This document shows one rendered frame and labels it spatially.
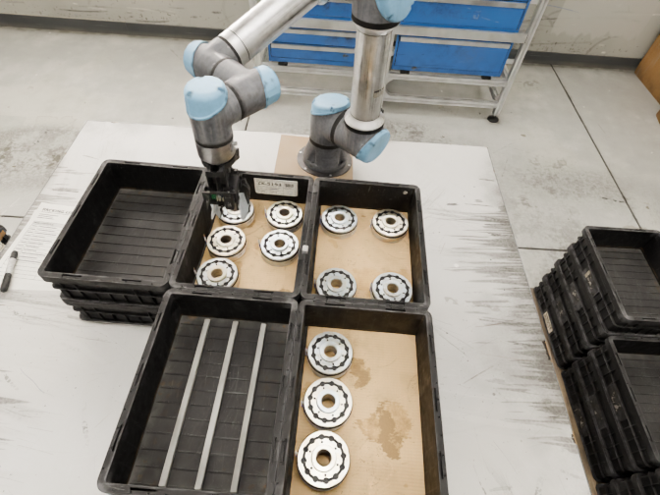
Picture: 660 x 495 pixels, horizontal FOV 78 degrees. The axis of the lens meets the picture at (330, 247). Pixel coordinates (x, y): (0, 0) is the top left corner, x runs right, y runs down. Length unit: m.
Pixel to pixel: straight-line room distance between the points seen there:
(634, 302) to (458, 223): 0.73
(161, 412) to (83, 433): 0.24
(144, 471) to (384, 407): 0.49
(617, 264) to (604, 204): 1.10
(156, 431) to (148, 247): 0.49
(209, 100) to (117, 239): 0.60
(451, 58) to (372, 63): 1.90
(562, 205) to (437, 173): 1.35
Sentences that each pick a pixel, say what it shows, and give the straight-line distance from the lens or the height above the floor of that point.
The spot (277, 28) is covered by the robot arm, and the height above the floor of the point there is 1.31.
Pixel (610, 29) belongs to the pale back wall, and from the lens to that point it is 4.30.
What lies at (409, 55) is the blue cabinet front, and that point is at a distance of 2.93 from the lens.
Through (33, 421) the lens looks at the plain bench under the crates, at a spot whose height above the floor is 0.70.
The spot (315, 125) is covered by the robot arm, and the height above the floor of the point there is 0.95.
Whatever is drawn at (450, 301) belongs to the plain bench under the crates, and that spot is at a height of 0.70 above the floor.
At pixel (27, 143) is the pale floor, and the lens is 3.23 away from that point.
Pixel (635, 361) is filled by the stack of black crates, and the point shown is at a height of 0.38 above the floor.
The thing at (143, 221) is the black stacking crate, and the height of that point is 0.83.
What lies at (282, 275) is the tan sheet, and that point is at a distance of 1.09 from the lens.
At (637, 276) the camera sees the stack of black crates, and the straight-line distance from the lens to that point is 1.96.
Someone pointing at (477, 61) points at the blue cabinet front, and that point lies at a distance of 3.03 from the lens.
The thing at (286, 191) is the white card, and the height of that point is 0.88.
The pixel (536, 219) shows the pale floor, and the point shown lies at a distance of 2.68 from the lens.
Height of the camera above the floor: 1.74
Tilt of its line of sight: 53 degrees down
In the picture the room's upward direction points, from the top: 5 degrees clockwise
